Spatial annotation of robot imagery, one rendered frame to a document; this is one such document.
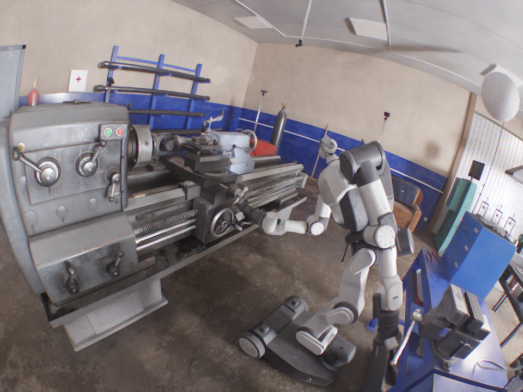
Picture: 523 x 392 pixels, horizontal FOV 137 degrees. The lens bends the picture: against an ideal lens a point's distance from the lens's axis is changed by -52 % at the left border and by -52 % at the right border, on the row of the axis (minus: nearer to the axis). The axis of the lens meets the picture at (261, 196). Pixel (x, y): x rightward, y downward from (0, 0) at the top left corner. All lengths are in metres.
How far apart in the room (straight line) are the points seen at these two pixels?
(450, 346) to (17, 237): 1.70
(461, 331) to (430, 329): 0.13
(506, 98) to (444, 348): 3.37
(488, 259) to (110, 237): 2.01
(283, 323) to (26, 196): 1.57
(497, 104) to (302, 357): 3.84
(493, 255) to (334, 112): 4.63
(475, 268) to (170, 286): 2.16
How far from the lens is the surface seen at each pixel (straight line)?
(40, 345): 1.82
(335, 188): 0.88
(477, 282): 1.62
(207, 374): 1.50
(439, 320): 0.86
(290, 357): 1.46
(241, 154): 1.88
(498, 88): 3.85
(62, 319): 1.27
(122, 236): 1.08
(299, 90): 5.80
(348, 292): 1.13
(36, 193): 1.01
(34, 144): 0.96
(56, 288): 1.13
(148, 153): 1.28
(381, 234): 0.76
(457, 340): 0.94
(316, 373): 1.48
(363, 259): 0.98
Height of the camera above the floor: 1.41
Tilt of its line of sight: 22 degrees down
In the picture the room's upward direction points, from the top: 14 degrees clockwise
